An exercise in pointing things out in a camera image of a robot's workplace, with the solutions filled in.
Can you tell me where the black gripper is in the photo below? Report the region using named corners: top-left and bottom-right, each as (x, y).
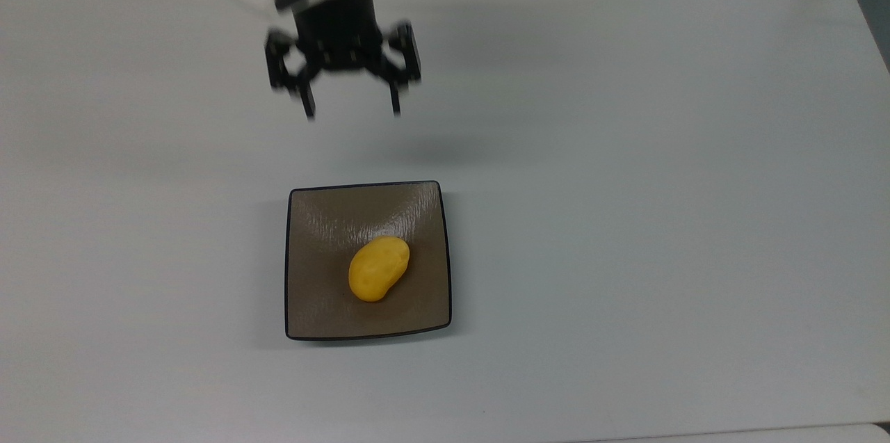
top-left (264, 0), bottom-right (423, 121)

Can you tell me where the yellow potato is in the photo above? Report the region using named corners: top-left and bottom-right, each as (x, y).
top-left (348, 235), bottom-right (412, 303)

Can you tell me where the square brown ceramic plate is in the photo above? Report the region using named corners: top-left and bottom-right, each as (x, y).
top-left (284, 180), bottom-right (454, 343)

